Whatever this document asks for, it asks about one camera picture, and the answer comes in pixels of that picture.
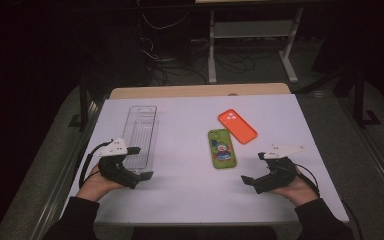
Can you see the clear plastic rack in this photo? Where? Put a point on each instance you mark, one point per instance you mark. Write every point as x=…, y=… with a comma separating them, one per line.
x=141, y=128

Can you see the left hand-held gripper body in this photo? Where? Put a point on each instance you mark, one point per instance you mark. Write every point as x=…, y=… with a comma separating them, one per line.
x=116, y=170

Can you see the orange phone case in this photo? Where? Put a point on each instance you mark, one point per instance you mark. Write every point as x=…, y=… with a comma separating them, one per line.
x=238, y=126

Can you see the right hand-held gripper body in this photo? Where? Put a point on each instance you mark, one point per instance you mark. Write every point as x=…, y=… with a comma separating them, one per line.
x=278, y=175

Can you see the person's right hand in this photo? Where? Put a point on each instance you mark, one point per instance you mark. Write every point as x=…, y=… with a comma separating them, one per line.
x=301, y=193

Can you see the green clown print phone case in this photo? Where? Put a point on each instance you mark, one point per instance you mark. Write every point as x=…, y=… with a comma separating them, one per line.
x=221, y=150

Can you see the person's left hand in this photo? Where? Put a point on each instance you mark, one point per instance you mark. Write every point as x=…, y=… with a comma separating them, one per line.
x=95, y=186

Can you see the white metal desk frame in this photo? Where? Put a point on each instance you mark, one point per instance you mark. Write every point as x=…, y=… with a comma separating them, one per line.
x=212, y=50

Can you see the black metal stand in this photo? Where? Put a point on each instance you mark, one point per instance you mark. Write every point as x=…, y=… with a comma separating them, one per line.
x=359, y=100
x=83, y=100

